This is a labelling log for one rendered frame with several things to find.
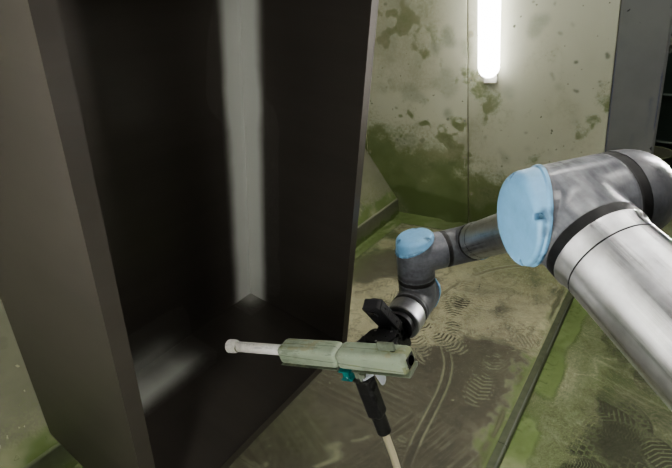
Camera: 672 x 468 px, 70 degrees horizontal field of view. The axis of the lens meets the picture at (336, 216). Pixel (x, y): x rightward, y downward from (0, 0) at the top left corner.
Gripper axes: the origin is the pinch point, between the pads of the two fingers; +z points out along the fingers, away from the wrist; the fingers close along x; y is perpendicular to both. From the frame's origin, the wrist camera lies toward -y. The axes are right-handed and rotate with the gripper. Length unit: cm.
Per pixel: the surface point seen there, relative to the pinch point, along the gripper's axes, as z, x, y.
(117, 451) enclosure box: 35.8, 22.8, -9.3
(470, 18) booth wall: -186, 17, -62
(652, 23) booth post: -178, -55, -38
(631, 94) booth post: -179, -45, -11
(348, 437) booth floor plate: -29, 36, 51
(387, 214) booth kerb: -177, 86, 32
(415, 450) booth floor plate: -33, 15, 56
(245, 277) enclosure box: -25, 50, -8
